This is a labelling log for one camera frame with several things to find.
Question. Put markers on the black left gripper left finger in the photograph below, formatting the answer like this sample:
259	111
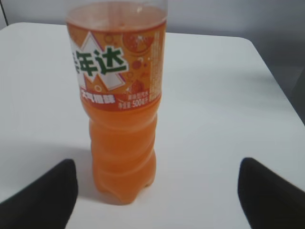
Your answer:
46	203

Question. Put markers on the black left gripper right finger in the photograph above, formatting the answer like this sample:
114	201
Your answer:
267	200

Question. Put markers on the orange soda plastic bottle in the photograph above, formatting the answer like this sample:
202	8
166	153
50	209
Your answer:
118	51

